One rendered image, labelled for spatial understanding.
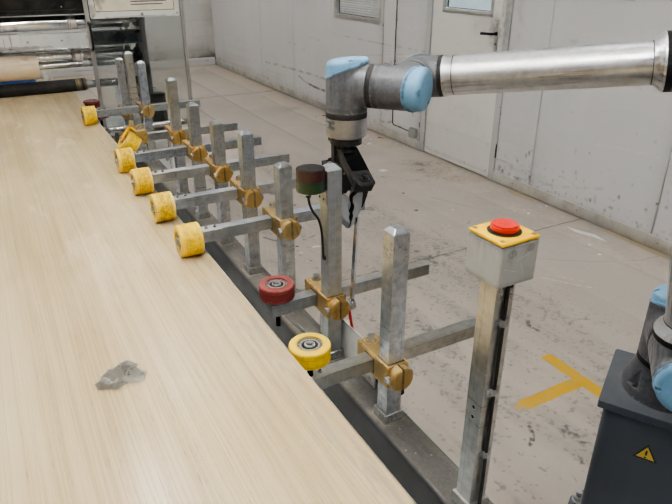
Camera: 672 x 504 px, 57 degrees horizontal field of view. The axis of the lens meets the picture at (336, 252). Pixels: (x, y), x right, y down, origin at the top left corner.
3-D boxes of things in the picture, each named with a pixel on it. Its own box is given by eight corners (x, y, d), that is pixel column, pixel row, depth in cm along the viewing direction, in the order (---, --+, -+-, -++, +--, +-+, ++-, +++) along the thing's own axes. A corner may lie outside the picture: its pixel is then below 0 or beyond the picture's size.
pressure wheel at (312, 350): (296, 375, 125) (295, 327, 120) (335, 381, 123) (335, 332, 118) (285, 400, 118) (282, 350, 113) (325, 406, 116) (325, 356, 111)
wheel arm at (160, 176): (285, 160, 214) (285, 149, 212) (290, 162, 211) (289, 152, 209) (139, 182, 192) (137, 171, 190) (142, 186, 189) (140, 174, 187)
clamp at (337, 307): (323, 292, 151) (322, 274, 149) (350, 317, 141) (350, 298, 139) (302, 297, 149) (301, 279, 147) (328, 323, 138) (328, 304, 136)
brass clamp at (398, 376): (379, 351, 133) (379, 332, 131) (415, 386, 122) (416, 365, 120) (354, 360, 130) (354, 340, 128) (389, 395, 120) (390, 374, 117)
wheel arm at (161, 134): (235, 128, 253) (235, 121, 252) (238, 130, 250) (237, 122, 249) (145, 139, 237) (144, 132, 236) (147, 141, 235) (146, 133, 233)
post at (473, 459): (471, 488, 111) (499, 265, 91) (489, 507, 107) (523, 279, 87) (451, 498, 109) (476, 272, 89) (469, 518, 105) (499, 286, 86)
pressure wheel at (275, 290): (286, 312, 147) (285, 270, 142) (301, 328, 141) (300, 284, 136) (255, 321, 144) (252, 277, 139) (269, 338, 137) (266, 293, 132)
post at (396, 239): (389, 426, 133) (399, 221, 112) (398, 436, 130) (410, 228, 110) (376, 432, 131) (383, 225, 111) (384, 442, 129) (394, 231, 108)
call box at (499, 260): (499, 264, 93) (505, 216, 90) (533, 283, 88) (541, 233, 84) (463, 274, 90) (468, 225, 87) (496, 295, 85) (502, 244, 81)
